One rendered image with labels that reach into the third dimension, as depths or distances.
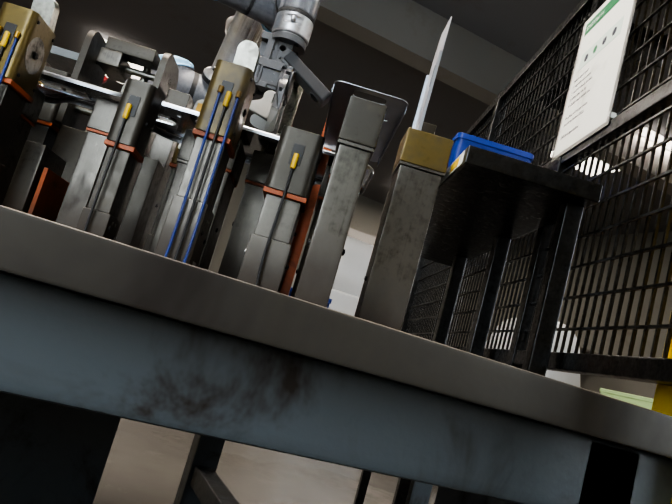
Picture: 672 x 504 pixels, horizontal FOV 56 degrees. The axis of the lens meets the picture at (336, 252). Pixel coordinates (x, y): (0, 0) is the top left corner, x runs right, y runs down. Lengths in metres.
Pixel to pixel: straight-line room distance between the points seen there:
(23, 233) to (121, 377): 0.13
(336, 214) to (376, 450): 0.34
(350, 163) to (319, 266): 0.14
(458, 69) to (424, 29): 0.40
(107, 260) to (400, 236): 0.67
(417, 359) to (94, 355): 0.25
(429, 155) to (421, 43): 3.92
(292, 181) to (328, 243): 0.21
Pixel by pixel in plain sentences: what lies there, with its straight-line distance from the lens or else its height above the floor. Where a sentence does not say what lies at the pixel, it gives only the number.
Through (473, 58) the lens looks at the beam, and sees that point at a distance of 5.20.
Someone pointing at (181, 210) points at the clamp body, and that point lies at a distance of 0.96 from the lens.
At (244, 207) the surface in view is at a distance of 1.19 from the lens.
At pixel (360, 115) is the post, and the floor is 0.96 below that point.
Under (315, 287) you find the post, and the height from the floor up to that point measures 0.74.
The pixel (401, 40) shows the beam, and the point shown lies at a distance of 4.90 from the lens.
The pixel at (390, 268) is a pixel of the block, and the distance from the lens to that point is 1.03.
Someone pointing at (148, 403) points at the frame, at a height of 0.60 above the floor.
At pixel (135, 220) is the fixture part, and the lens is 1.22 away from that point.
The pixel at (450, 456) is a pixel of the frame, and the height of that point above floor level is 0.61.
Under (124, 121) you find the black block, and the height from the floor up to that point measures 0.92.
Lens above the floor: 0.67
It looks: 9 degrees up
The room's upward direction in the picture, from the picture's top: 16 degrees clockwise
